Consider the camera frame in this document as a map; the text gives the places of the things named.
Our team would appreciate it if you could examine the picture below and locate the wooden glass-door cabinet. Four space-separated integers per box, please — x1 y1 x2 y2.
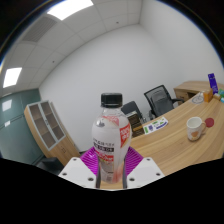
23 99 81 167

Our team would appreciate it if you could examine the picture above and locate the clear black-capped drink bottle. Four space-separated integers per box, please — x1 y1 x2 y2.
91 92 133 185

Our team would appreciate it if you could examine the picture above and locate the white ceiling light panel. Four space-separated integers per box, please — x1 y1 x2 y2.
46 0 95 21
2 67 23 90

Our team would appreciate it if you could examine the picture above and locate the black sofa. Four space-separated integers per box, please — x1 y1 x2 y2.
35 156 65 175

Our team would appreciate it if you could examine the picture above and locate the tan cardboard box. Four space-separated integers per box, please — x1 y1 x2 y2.
131 125 146 138

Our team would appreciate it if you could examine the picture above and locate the black mesh office chair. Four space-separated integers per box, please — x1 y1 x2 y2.
143 84 185 120

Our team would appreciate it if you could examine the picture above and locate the ceiling air vent grille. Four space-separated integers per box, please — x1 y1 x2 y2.
21 16 58 43

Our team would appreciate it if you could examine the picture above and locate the white ceramic mug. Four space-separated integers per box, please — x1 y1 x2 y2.
185 116 208 142

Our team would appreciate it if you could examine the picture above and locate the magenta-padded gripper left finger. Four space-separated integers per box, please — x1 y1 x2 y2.
58 146 101 190

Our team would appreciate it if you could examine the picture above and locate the purple upright box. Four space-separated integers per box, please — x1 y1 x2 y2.
207 72 220 95

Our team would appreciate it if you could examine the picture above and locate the dark grey padded chair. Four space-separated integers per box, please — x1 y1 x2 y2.
120 100 145 125

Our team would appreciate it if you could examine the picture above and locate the white green printed leaflet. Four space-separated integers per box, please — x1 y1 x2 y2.
142 116 170 135

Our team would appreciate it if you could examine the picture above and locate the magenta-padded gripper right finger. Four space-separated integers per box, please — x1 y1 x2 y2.
122 146 166 190

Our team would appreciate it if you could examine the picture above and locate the orange box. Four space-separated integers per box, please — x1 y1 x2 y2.
202 88 215 104

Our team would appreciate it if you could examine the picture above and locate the wooden side desk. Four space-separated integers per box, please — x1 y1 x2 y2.
173 79 224 101

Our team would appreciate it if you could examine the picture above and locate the dark brown printed box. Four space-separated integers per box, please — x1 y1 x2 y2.
126 111 145 134

